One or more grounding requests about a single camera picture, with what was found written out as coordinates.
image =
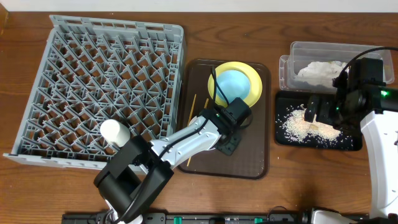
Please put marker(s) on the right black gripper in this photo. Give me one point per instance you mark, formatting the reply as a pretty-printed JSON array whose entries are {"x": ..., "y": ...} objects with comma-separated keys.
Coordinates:
[{"x": 323, "y": 114}]

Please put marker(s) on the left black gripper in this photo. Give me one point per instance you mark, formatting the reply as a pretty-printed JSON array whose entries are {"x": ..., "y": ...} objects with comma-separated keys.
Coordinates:
[{"x": 229, "y": 143}]

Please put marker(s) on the rice grains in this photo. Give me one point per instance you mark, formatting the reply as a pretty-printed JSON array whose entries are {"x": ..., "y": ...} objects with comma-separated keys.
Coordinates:
[{"x": 293, "y": 129}]

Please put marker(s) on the white napkin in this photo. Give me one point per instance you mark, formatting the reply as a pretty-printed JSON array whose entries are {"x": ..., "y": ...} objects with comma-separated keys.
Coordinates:
[{"x": 321, "y": 73}]

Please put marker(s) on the light blue bowl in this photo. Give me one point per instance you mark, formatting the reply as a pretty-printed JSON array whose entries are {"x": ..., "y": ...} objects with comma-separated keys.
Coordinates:
[{"x": 232, "y": 84}]

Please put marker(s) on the small white green cup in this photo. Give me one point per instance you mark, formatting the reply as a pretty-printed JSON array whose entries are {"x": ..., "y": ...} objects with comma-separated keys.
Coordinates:
[{"x": 115, "y": 132}]

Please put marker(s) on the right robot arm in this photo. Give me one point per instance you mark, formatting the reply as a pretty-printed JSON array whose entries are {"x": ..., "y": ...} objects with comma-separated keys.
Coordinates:
[{"x": 379, "y": 131}]

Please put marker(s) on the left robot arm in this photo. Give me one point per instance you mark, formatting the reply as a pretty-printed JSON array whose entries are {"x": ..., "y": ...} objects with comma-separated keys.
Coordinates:
[{"x": 138, "y": 172}]

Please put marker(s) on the black waste tray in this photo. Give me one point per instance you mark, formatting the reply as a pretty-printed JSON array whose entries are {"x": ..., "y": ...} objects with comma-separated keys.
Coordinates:
[{"x": 287, "y": 98}]

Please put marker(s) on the grey plastic dishwasher rack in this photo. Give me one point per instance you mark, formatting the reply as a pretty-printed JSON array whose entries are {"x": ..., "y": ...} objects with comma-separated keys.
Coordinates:
[{"x": 93, "y": 70}]

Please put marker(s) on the dark brown serving tray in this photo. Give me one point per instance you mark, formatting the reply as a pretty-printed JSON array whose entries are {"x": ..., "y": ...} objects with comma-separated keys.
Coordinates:
[{"x": 250, "y": 160}]

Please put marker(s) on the clear plastic bin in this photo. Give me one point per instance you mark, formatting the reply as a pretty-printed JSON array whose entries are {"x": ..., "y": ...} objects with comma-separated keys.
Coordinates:
[{"x": 303, "y": 53}]

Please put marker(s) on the left wooden chopstick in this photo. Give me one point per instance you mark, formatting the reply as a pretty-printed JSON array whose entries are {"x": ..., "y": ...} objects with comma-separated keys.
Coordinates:
[{"x": 191, "y": 110}]

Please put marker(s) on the yellow plate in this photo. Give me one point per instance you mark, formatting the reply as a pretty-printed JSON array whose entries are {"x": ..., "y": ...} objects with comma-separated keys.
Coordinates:
[{"x": 254, "y": 78}]

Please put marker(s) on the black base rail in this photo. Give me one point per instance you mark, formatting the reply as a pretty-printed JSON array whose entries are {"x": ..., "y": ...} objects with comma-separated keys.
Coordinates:
[{"x": 277, "y": 216}]

